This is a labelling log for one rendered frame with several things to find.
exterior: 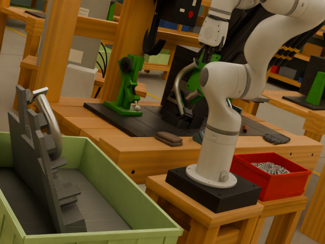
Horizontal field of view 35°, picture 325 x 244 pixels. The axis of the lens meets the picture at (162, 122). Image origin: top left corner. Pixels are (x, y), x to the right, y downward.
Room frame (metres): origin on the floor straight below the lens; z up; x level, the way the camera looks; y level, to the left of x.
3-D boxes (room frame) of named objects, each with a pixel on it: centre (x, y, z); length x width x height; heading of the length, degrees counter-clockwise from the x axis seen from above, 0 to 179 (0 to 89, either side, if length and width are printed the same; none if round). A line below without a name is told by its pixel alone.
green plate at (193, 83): (2.49, -0.15, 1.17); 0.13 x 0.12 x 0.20; 136
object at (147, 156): (2.39, -0.35, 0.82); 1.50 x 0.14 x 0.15; 136
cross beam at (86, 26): (2.85, 0.11, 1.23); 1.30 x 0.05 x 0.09; 136
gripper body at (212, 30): (1.96, -0.10, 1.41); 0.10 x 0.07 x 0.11; 46
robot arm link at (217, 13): (1.96, -0.09, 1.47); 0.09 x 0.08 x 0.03; 46
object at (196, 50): (2.76, -0.13, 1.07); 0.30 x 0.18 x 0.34; 136
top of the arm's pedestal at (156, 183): (1.78, -0.22, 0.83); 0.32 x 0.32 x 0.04; 49
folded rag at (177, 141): (2.09, -0.05, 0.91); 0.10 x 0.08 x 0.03; 56
